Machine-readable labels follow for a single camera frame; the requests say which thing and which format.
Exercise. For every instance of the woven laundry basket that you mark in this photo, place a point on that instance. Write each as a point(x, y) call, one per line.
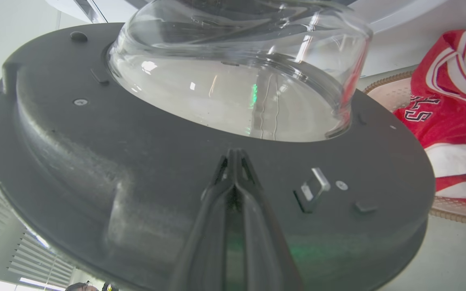
point(395, 95)

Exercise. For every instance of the person head dark hair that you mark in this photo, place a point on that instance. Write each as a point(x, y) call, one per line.
point(80, 287)

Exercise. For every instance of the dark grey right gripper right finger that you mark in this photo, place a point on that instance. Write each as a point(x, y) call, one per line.
point(265, 250)

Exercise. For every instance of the grey washing machine door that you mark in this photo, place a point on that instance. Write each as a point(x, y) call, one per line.
point(136, 161)

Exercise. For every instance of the red basketball jersey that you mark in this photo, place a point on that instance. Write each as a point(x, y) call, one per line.
point(447, 105)

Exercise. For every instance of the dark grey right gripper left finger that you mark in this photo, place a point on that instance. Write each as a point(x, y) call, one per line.
point(200, 242)

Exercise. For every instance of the white cloth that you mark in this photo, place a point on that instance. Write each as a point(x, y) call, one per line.
point(453, 159)

